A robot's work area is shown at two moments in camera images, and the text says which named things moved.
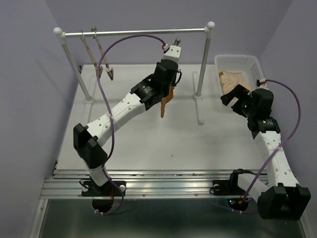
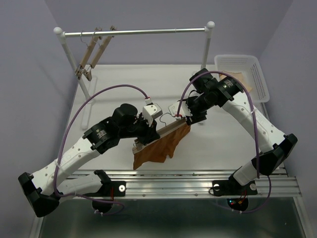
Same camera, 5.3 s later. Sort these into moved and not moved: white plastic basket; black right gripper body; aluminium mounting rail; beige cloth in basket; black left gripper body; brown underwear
Moved: brown underwear; black left gripper body; black right gripper body
Not moved: beige cloth in basket; white plastic basket; aluminium mounting rail
